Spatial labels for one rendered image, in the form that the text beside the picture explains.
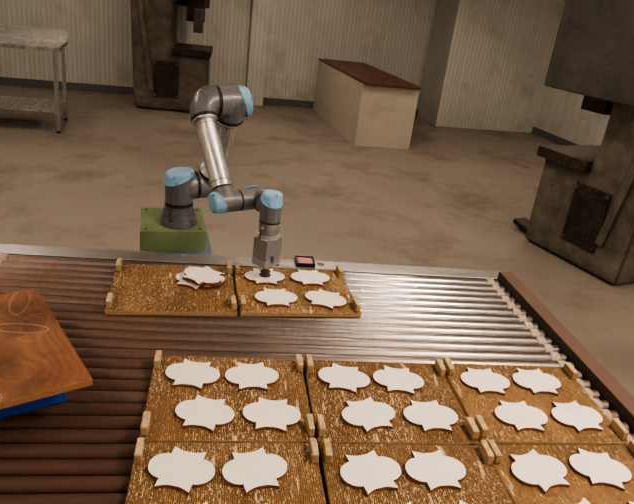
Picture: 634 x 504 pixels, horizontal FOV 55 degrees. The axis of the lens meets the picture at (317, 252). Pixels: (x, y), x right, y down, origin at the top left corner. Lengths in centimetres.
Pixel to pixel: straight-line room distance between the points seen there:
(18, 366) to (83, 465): 29
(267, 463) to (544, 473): 65
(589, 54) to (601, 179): 100
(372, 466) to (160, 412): 53
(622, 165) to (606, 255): 73
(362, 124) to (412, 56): 329
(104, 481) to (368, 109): 768
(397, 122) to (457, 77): 258
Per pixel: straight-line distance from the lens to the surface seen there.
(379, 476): 147
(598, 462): 173
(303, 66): 1119
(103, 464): 150
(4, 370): 161
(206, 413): 157
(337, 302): 213
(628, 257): 547
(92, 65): 1096
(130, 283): 219
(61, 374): 157
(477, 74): 1141
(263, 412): 159
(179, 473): 142
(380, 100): 877
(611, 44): 521
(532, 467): 163
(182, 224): 258
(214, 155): 221
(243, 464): 144
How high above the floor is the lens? 192
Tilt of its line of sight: 23 degrees down
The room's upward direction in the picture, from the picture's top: 7 degrees clockwise
